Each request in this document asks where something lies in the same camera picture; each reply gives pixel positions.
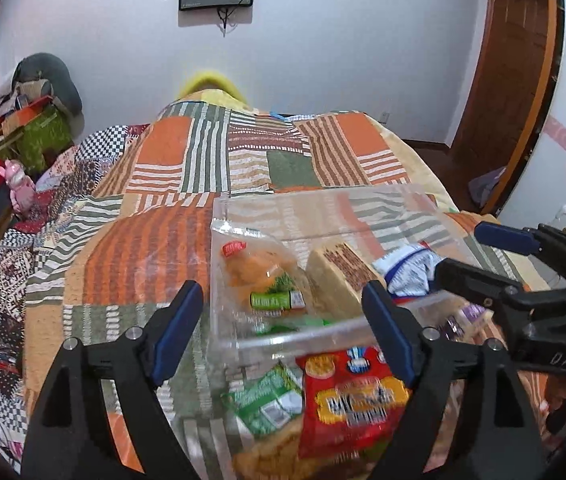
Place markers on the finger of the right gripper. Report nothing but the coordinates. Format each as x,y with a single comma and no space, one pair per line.
545,243
483,284

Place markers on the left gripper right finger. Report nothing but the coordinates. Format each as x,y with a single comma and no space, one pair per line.
496,434

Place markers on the purple label biscuit roll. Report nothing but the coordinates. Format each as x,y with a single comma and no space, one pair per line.
466,323

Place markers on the blue white snack bag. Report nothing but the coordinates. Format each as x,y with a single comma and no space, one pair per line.
408,271

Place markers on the red noodle snack bag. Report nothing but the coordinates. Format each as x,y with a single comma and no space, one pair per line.
351,401

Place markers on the beige cracker block pack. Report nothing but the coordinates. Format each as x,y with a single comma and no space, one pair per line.
337,275

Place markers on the bread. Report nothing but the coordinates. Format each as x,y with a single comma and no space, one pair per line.
271,409

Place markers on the orange pastry clear pack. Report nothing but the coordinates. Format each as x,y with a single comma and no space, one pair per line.
255,276

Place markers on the checkered patterned blanket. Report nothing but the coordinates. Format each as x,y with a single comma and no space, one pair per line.
23,259

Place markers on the wooden wardrobe with sliding door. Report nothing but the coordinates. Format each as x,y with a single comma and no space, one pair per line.
538,191

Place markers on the brown wooden door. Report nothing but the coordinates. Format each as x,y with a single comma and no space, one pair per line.
510,83

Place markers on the patchwork striped quilt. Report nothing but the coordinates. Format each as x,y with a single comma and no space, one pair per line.
114,254

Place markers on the clear plastic storage bin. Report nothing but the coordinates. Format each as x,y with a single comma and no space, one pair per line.
373,220

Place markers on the pink rabbit toy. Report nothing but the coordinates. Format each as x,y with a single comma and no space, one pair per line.
22,189

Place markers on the green cardboard box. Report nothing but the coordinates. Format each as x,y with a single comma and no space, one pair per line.
37,144

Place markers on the grey green pillow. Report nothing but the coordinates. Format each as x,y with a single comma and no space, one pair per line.
46,74

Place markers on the yellow bed footboard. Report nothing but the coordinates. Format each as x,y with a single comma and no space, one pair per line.
210,80

